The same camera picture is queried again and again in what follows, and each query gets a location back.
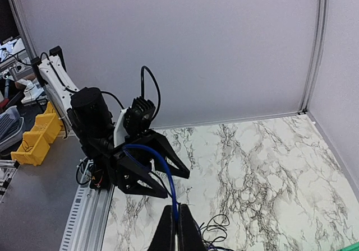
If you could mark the aluminium frame post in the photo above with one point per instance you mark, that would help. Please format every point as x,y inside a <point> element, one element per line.
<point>20,17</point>
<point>316,55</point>

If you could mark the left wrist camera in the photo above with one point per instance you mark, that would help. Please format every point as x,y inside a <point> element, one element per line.
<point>133,121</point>

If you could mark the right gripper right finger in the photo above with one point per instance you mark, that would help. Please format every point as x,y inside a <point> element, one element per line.
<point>188,235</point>

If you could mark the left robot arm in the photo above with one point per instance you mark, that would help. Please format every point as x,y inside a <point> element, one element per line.
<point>86,113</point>

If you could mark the front aluminium rail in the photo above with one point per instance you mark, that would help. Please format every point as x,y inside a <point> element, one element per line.
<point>87,219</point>

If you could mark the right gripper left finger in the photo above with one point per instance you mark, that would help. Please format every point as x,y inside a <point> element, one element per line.
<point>164,236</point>

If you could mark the left aluminium frame post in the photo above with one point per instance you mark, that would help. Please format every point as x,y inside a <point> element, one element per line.
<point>20,17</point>

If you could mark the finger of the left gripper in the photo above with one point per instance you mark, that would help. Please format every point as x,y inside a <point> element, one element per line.
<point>134,178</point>
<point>160,144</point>

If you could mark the yellow storage bins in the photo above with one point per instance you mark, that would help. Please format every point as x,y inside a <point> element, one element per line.
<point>36,143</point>

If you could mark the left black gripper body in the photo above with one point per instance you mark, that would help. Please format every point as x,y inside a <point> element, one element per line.
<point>144,157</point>

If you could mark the right green storage bin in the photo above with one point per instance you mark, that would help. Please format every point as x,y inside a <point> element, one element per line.
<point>353,247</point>

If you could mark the right aluminium frame post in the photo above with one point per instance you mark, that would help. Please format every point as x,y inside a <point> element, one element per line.
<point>316,55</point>

